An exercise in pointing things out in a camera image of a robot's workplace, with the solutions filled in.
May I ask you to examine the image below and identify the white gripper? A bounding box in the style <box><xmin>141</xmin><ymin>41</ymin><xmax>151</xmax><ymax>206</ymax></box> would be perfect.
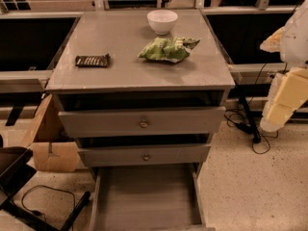
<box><xmin>260</xmin><ymin>67</ymin><xmax>308</xmax><ymax>132</ymax></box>

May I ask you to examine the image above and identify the grey bottom drawer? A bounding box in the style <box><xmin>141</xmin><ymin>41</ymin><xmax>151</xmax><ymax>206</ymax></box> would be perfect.
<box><xmin>90</xmin><ymin>164</ymin><xmax>216</xmax><ymax>231</ymax></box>

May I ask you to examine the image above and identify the grey drawer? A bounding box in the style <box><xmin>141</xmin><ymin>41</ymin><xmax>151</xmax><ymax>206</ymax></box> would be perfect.
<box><xmin>78</xmin><ymin>144</ymin><xmax>210</xmax><ymax>167</ymax></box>
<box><xmin>90</xmin><ymin>164</ymin><xmax>216</xmax><ymax>231</ymax></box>
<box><xmin>59</xmin><ymin>107</ymin><xmax>225</xmax><ymax>138</ymax></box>

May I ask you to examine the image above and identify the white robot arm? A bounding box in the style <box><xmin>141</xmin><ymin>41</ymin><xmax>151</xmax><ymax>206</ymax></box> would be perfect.
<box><xmin>260</xmin><ymin>0</ymin><xmax>308</xmax><ymax>132</ymax></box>

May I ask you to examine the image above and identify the grey top drawer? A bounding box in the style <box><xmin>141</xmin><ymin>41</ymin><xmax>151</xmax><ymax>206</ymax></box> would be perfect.
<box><xmin>59</xmin><ymin>107</ymin><xmax>225</xmax><ymax>138</ymax></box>

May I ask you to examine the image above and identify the grey drawer cabinet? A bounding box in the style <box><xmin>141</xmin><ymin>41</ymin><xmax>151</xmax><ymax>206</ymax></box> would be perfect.
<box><xmin>44</xmin><ymin>9</ymin><xmax>236</xmax><ymax>178</ymax></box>

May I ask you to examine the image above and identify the grey middle drawer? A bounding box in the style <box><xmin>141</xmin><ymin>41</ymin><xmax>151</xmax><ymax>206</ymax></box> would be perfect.
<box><xmin>78</xmin><ymin>144</ymin><xmax>210</xmax><ymax>167</ymax></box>

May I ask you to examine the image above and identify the black table leg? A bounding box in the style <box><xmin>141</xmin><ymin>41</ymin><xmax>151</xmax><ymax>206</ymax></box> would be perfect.
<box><xmin>239</xmin><ymin>94</ymin><xmax>261</xmax><ymax>143</ymax></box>

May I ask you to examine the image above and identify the green chip bag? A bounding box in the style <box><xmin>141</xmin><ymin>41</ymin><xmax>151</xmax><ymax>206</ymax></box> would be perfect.
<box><xmin>139</xmin><ymin>37</ymin><xmax>200</xmax><ymax>64</ymax></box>

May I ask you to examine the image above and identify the white ceramic bowl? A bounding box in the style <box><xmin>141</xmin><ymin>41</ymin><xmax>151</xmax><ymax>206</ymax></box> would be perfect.
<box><xmin>147</xmin><ymin>10</ymin><xmax>178</xmax><ymax>35</ymax></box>

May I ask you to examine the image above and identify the dark chocolate bar wrapper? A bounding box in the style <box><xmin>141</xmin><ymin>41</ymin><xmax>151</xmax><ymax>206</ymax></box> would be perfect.
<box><xmin>75</xmin><ymin>54</ymin><xmax>111</xmax><ymax>67</ymax></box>

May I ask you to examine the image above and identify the brown cardboard box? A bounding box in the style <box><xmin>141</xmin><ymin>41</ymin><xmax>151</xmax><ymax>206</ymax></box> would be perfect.
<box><xmin>20</xmin><ymin>95</ymin><xmax>80</xmax><ymax>172</ymax></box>

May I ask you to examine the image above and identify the black folding stand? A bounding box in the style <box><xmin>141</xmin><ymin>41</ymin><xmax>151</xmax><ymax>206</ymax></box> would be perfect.
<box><xmin>0</xmin><ymin>146</ymin><xmax>90</xmax><ymax>231</ymax></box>

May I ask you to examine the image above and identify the black cables right floor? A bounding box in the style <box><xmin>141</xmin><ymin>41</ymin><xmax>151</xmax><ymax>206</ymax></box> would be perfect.
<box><xmin>223</xmin><ymin>63</ymin><xmax>279</xmax><ymax>155</ymax></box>

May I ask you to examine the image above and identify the black floor cable left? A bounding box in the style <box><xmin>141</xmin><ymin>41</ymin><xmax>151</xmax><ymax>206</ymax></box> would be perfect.
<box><xmin>20</xmin><ymin>184</ymin><xmax>77</xmax><ymax>217</ymax></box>

